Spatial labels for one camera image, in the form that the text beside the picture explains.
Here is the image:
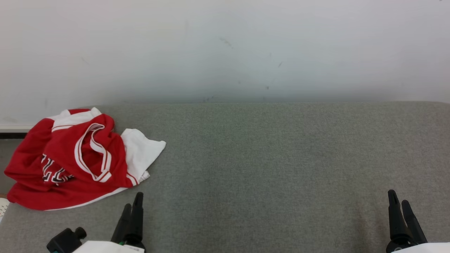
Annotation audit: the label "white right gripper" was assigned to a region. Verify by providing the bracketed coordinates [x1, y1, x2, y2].
[386, 189, 450, 253]

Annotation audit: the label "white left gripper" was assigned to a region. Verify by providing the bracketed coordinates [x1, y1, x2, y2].
[72, 192, 146, 253]

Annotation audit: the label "red shirt with white sleeves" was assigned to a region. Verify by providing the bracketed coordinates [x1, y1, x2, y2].
[40, 107, 166, 187]

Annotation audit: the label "red shorts with white band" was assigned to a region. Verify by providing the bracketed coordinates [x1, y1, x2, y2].
[4, 118, 129, 211]

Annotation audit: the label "white and black baseboard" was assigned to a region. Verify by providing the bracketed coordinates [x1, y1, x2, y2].
[0, 124, 34, 140]

